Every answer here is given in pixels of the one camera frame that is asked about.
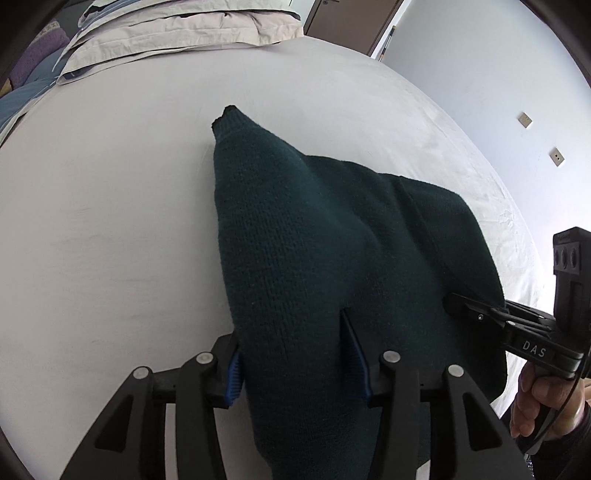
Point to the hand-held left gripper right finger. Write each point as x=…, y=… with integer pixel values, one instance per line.
x=358, y=364

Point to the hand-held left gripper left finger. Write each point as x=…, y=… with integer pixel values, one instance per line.
x=234, y=374

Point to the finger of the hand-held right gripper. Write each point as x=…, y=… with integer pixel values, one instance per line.
x=480, y=313

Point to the dark green knitted sweater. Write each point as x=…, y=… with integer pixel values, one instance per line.
x=323, y=258

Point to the person's right hand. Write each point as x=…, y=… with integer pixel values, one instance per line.
x=526, y=401

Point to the bed with white sheet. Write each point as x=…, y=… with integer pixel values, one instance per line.
x=115, y=207

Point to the brown door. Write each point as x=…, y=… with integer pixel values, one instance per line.
x=351, y=23

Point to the beige folded pillowcase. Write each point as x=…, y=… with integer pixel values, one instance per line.
x=184, y=32

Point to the blue duvet with beige edge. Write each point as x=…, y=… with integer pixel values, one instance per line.
x=27, y=97

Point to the purple patterned pillow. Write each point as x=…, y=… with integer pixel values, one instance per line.
x=34, y=57

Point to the blue striped folded pillowcase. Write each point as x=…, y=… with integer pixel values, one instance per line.
x=138, y=7

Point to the beige wall socket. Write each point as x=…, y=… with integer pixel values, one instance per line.
x=524, y=119
x=557, y=156

